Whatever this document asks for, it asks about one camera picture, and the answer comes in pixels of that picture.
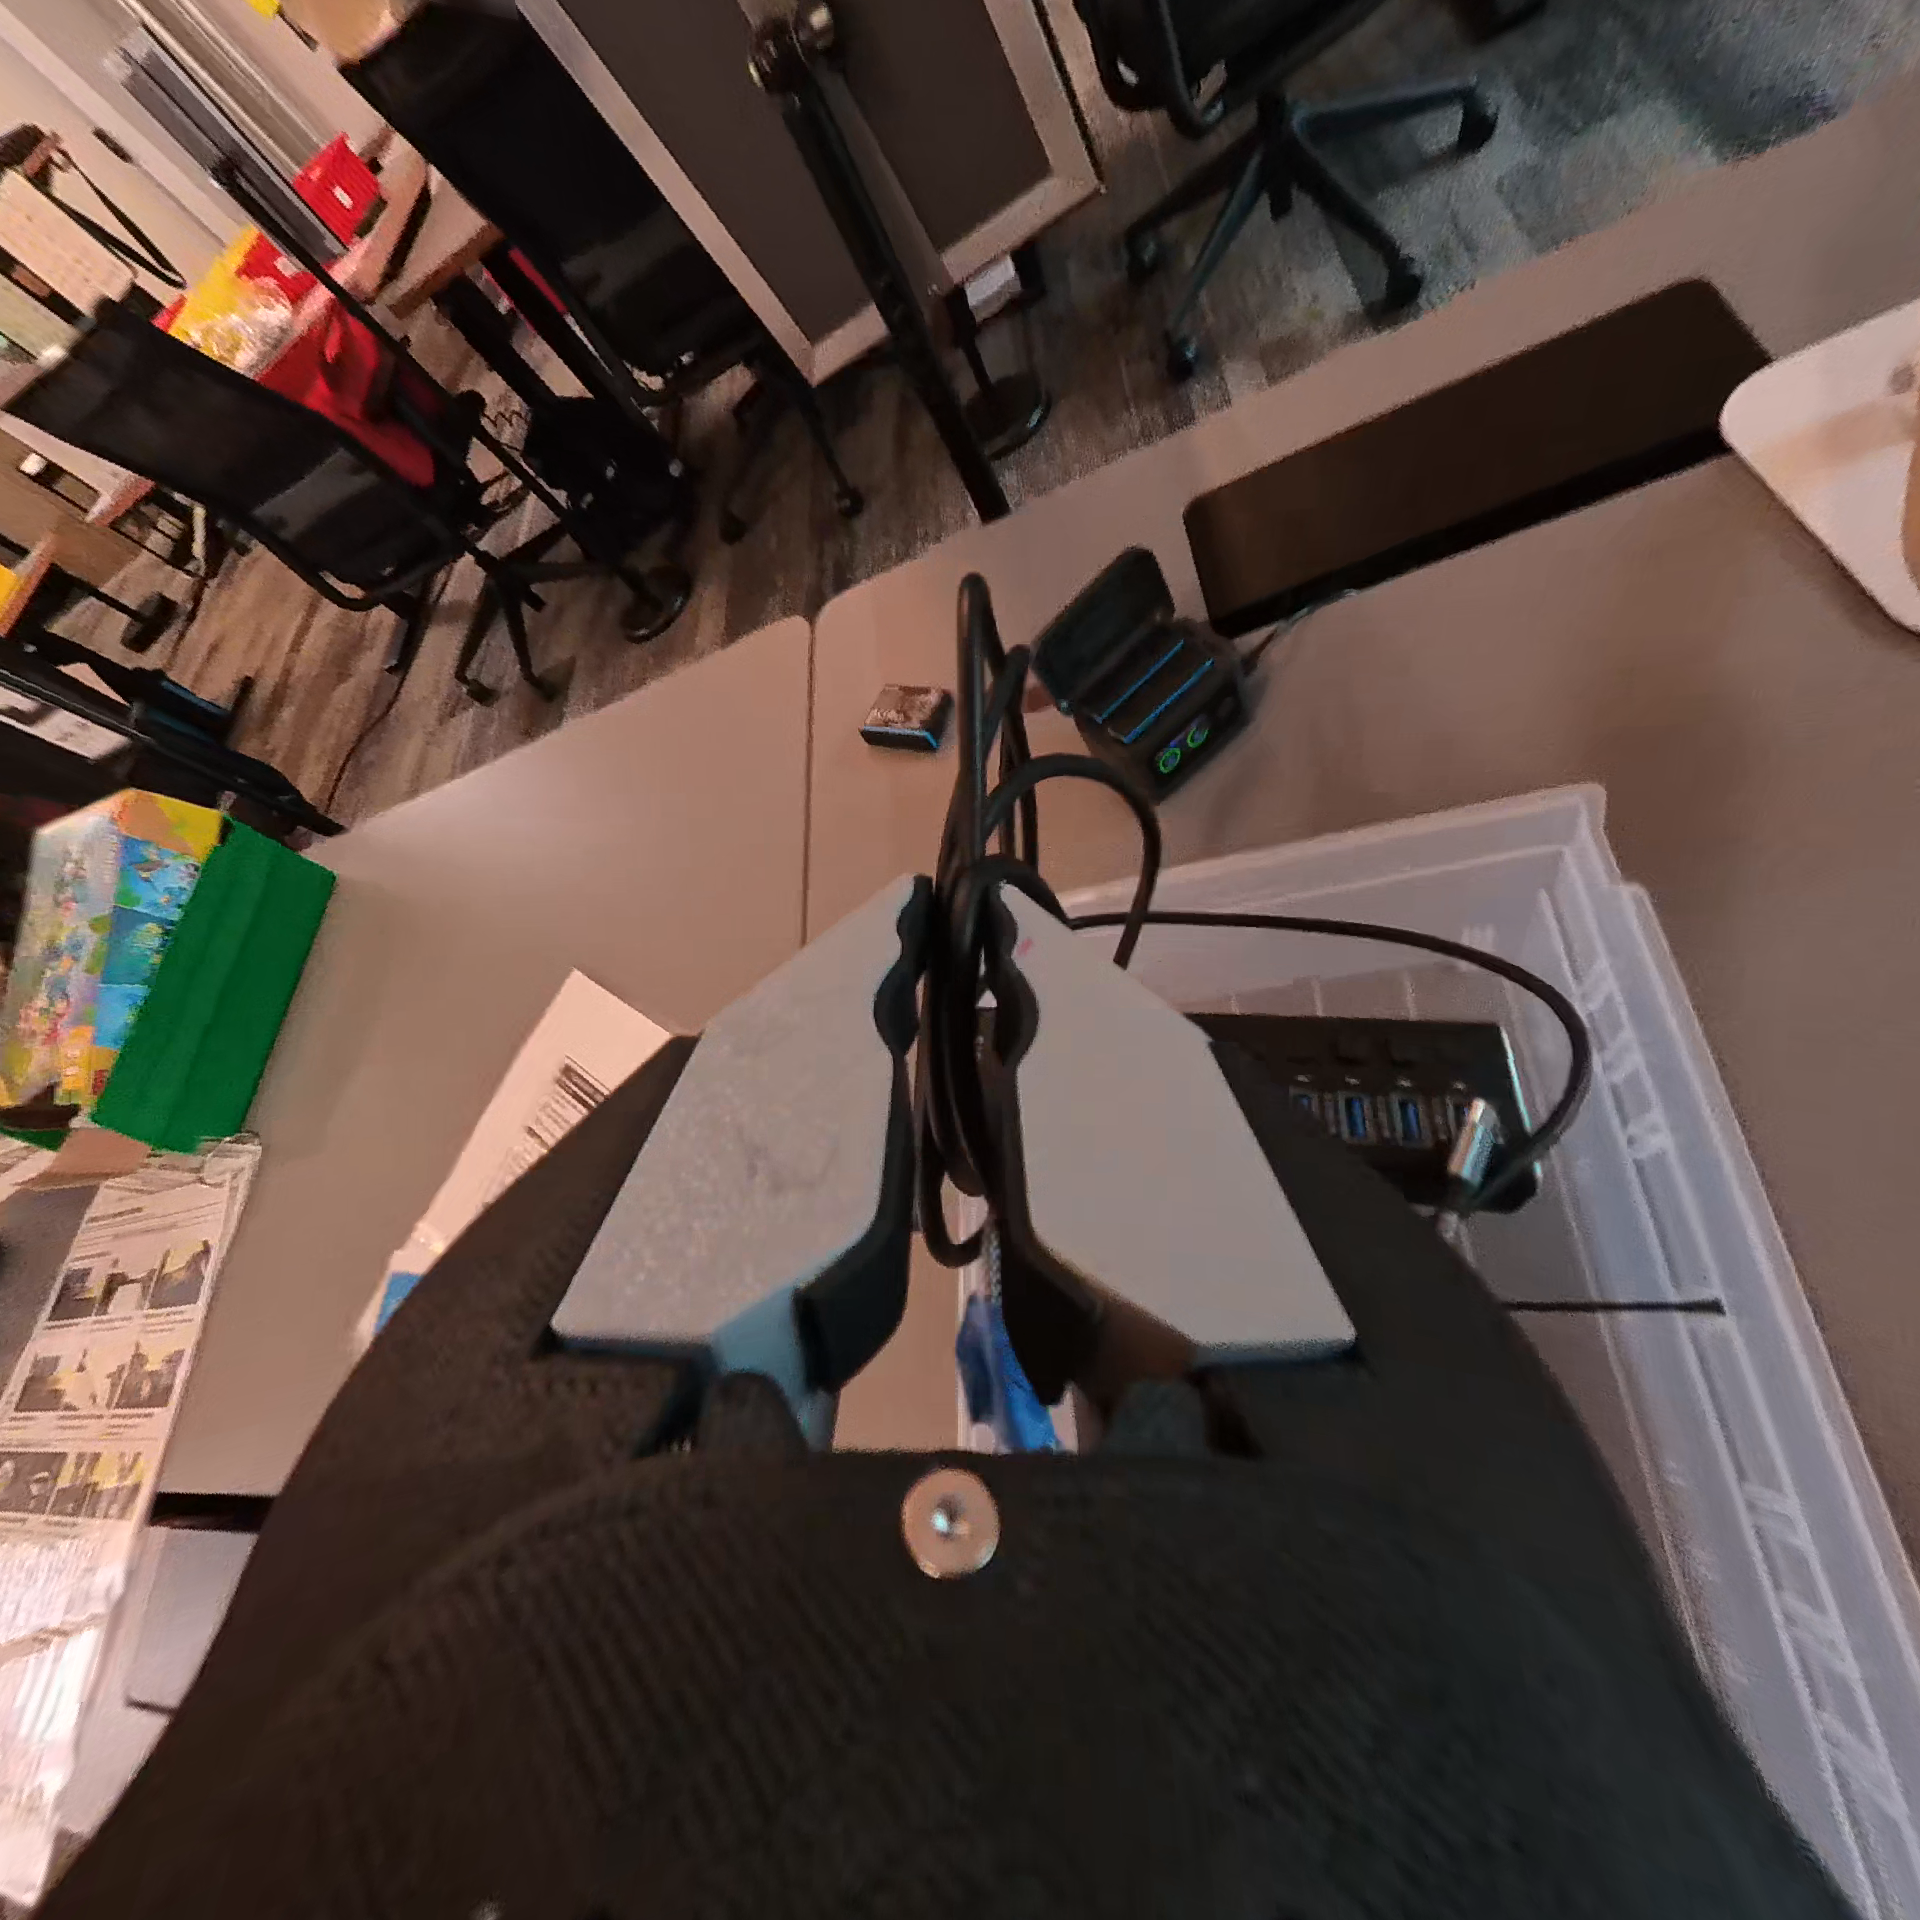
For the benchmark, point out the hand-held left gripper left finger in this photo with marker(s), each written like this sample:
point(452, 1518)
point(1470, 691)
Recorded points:
point(720, 1171)

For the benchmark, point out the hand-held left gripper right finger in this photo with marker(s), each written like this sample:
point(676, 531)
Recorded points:
point(1170, 1201)

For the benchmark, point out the black usb hub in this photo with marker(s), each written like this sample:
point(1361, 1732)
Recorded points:
point(1350, 1058)

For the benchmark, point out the clear plastic bin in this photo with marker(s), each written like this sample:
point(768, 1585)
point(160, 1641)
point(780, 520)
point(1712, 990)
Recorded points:
point(1725, 1351)

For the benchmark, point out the white paper sheet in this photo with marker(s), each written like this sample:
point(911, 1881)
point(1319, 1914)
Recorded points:
point(571, 1080)

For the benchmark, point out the small black battery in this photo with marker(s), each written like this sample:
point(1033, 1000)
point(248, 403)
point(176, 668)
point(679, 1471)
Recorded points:
point(909, 717)

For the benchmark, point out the black battery charger case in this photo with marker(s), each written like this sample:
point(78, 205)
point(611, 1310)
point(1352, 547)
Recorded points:
point(1149, 674)

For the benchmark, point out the green plastic bin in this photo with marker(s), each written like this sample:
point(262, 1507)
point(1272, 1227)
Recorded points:
point(224, 990)

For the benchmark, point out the printed photo sheet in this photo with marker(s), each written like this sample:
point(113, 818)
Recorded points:
point(120, 1321)

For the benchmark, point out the colourful printed box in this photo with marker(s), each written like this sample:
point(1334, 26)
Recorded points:
point(91, 945)

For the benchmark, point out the black rectangular pad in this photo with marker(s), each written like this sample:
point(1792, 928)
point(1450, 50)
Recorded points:
point(1470, 451)

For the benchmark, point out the black mesh chair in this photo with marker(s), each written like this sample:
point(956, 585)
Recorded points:
point(224, 451)

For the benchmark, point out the black metal table leg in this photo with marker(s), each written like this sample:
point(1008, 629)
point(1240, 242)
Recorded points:
point(900, 300)

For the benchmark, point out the black office chair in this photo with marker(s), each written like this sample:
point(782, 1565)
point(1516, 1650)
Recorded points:
point(1291, 165)
point(600, 270)

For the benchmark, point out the wooden document stand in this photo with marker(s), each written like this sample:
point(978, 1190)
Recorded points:
point(1815, 435)

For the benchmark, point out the red plastic crate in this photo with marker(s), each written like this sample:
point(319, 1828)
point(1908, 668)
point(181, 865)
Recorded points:
point(338, 189)

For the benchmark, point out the grey partition panel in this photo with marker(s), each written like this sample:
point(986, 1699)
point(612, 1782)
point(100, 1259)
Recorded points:
point(975, 120)

